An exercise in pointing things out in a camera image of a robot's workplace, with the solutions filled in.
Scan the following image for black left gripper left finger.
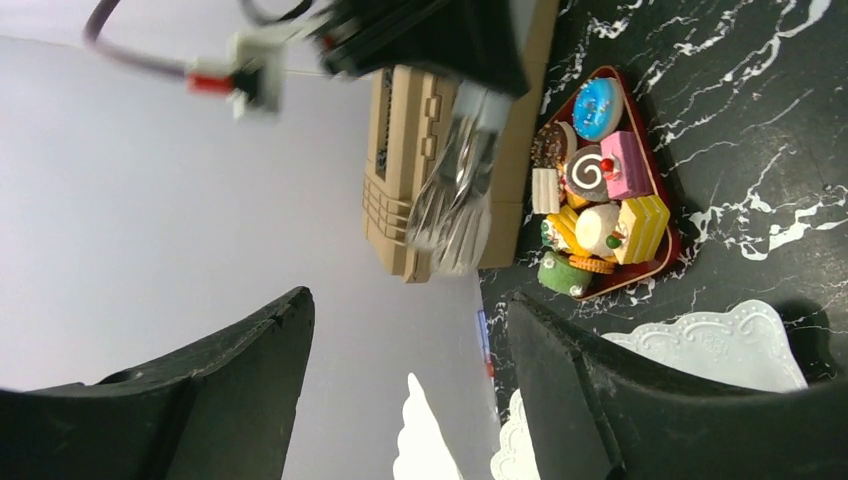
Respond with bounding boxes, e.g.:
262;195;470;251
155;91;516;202
1;287;315;479

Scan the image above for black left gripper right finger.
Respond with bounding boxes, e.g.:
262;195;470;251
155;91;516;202
508;295;847;479

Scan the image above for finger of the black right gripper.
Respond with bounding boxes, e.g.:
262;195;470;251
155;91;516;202
321;0;530;98

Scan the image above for white three-tier cake stand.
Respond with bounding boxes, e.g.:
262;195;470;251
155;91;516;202
393;299;808;479

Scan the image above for metal serving tongs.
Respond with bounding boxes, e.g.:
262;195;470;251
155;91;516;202
406;81;513;276

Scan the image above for yellow layered cake piece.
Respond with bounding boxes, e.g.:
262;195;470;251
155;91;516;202
613;195;670;265

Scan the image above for tan plastic toolbox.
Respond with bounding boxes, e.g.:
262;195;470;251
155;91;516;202
362;0;559;283

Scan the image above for red blue screwdriver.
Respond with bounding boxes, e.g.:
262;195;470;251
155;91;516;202
476;309;495;380

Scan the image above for chocolate sprinkled donut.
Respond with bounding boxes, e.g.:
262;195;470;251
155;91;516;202
530;121;577;169

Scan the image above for blue sprinkled donut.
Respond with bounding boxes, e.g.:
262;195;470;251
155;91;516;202
572;77;624;142

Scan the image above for green swirl roll cake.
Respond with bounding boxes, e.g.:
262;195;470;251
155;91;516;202
537;251;593;298

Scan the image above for round sandwich biscuit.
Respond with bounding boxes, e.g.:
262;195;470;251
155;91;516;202
568;255;616;275

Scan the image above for white triangle cake slice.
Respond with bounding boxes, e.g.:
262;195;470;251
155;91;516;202
531;168;561;215

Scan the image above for chocolate swirl roll cake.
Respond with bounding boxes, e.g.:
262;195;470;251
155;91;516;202
564;145;610;203

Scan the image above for yellow decorated cake slice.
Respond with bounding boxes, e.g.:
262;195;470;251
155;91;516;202
541;205;592;258

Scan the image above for white coconut ball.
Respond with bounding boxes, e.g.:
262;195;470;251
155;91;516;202
575;203;620;257

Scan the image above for red dessert tray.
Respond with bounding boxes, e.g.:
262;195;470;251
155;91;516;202
530;66;681;300

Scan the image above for pink rectangular cake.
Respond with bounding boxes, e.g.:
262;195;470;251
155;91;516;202
600;131;654;200

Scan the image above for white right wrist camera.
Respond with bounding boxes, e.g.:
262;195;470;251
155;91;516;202
185;32;284;120

